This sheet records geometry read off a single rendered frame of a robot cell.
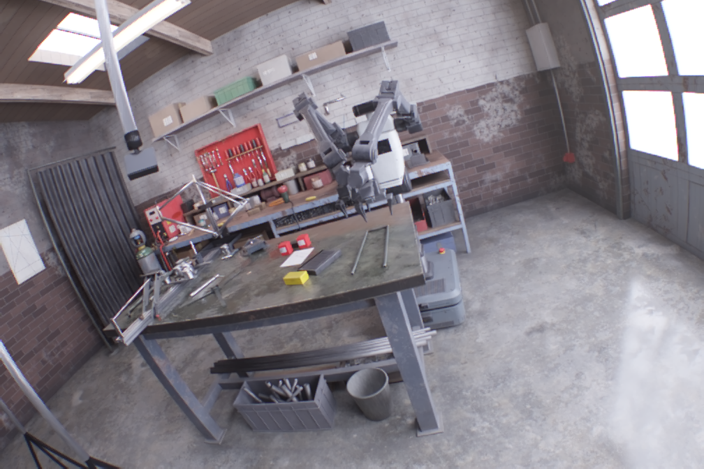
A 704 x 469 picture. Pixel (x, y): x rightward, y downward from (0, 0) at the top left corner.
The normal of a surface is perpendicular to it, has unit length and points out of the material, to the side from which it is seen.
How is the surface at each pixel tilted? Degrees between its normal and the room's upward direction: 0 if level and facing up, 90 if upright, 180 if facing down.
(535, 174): 90
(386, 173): 90
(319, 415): 90
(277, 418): 90
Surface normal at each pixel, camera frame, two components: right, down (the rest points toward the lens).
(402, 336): -0.11, 0.29
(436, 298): -0.36, -0.43
